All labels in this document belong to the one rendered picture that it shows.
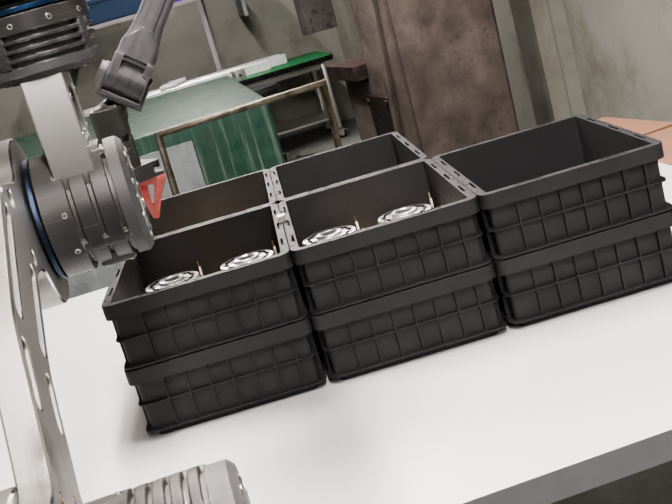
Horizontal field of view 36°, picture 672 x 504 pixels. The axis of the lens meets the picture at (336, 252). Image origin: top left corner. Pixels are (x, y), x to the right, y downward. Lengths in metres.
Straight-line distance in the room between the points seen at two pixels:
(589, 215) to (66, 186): 0.84
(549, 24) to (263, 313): 4.22
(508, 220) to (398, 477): 0.49
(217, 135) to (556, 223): 3.31
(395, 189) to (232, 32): 7.20
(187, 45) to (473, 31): 4.28
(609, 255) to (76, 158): 0.88
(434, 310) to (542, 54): 4.10
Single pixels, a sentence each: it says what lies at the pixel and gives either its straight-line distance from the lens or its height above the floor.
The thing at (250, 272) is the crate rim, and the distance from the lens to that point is 1.60.
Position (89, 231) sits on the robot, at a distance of 1.20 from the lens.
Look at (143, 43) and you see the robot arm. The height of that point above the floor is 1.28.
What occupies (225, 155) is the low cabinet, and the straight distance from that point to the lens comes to 4.86.
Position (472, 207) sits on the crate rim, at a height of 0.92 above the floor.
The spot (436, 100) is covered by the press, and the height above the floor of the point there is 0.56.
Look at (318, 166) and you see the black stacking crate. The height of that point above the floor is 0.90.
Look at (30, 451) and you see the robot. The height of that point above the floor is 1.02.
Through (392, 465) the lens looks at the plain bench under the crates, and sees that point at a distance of 1.38.
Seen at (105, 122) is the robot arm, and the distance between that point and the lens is 1.75.
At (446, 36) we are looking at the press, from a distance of 5.18.
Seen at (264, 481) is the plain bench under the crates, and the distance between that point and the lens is 1.44.
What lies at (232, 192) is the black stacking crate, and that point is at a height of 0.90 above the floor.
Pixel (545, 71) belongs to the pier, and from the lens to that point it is 5.69.
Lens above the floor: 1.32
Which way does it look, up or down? 15 degrees down
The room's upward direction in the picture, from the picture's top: 16 degrees counter-clockwise
